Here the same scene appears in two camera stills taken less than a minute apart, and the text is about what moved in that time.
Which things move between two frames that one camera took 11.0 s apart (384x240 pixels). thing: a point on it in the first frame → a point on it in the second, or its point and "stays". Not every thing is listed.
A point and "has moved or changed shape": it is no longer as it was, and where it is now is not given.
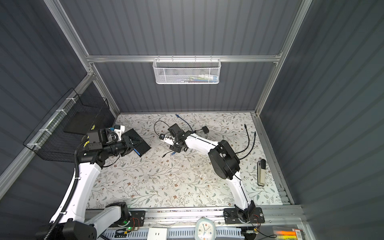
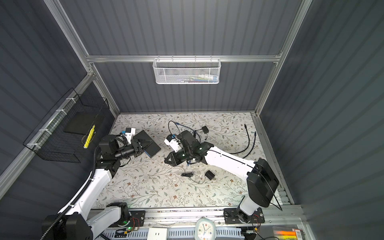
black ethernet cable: x=245 y=126 stays
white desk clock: x=205 y=229 stays
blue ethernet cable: x=176 y=115 → x=189 y=162
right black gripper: x=173 y=148 → x=175 y=161
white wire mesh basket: x=186 y=71 stays
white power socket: x=156 y=233 stays
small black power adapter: x=263 y=164 has moved or changed shape
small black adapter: x=174 y=130 → x=205 y=129
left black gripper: x=128 y=144 → x=137 y=147
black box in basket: x=81 y=122 stays
